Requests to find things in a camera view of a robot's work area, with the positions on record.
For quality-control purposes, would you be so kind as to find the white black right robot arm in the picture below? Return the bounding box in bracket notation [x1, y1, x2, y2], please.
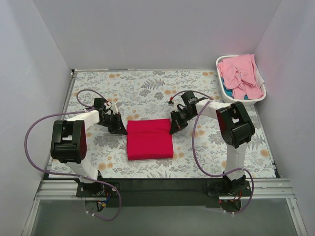
[168, 90, 255, 201]

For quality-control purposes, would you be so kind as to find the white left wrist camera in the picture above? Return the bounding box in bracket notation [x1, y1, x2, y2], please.
[104, 101, 118, 116]

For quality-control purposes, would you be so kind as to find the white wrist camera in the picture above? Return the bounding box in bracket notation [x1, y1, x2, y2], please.
[104, 101, 118, 116]
[167, 97, 182, 112]

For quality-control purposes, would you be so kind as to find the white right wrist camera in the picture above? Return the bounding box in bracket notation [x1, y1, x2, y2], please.
[167, 97, 182, 112]

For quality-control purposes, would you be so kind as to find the white laundry basket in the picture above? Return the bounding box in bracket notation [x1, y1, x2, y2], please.
[216, 54, 267, 106]

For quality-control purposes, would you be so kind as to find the red t shirt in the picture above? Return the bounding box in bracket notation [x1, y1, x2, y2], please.
[126, 118, 174, 161]

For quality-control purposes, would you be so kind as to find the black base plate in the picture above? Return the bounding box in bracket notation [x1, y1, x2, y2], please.
[76, 178, 252, 208]

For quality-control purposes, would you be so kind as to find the floral table mat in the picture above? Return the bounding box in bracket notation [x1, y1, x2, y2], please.
[49, 70, 277, 179]

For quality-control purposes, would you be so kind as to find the pink t shirt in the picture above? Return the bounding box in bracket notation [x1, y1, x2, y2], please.
[217, 54, 264, 100]

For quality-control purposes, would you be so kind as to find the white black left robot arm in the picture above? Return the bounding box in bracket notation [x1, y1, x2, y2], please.
[50, 98, 127, 197]

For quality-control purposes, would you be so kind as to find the aluminium frame rail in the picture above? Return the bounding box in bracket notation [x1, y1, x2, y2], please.
[35, 178, 296, 200]

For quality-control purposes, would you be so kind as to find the blue garment in basket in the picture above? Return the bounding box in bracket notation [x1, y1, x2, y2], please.
[221, 77, 233, 98]

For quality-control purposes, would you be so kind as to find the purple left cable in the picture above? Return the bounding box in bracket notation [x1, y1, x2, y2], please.
[25, 89, 123, 221]

